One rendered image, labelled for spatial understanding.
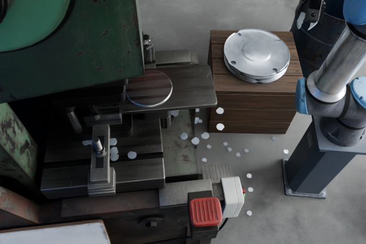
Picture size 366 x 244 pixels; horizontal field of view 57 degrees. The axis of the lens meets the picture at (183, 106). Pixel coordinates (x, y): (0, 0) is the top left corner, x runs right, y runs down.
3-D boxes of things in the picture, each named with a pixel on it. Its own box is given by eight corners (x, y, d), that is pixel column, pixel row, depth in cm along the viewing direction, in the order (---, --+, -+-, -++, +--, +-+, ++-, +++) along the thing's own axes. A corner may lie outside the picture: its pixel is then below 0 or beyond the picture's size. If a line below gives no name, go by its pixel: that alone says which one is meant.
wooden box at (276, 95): (275, 77, 193) (292, 31, 164) (285, 134, 171) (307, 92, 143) (205, 75, 193) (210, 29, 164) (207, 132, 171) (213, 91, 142)
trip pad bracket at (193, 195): (206, 213, 96) (212, 187, 80) (212, 249, 90) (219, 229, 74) (185, 215, 95) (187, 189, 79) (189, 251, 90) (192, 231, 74)
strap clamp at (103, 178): (115, 133, 89) (109, 111, 81) (115, 194, 79) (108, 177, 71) (92, 135, 89) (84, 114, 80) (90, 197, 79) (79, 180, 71)
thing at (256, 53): (211, 44, 152) (211, 42, 152) (260, 22, 161) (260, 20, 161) (251, 86, 139) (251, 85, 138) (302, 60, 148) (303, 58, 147)
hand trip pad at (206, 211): (215, 206, 80) (219, 195, 74) (220, 232, 77) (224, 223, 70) (187, 209, 80) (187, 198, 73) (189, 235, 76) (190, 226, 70)
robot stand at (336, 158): (319, 162, 163) (361, 109, 126) (325, 199, 152) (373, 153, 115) (281, 158, 163) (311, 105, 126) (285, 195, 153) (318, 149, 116)
